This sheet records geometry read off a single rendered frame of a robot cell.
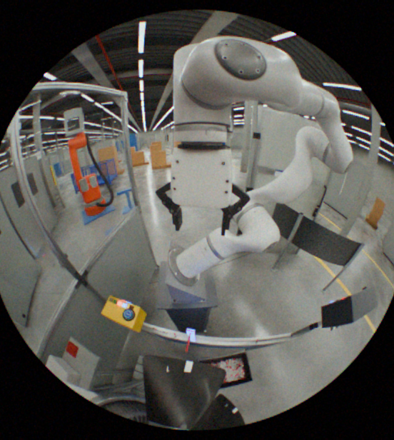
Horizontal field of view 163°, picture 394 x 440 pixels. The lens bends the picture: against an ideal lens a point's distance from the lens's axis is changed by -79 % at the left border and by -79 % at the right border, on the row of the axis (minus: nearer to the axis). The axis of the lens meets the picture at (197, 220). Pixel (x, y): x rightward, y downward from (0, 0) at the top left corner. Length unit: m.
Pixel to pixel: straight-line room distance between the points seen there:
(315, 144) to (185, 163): 0.44
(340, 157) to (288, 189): 0.21
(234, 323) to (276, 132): 2.08
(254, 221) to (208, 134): 0.34
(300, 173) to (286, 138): 1.22
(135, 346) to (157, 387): 1.32
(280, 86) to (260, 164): 1.46
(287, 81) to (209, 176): 0.16
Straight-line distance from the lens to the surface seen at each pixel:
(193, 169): 0.20
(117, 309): 0.63
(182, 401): 0.44
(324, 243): 1.81
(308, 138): 0.54
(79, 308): 1.04
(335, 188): 5.99
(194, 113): 0.18
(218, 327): 1.64
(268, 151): 1.60
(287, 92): 0.17
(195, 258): 0.53
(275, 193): 0.47
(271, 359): 1.79
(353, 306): 0.66
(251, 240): 0.44
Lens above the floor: 1.60
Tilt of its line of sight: 35 degrees down
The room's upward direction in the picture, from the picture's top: straight up
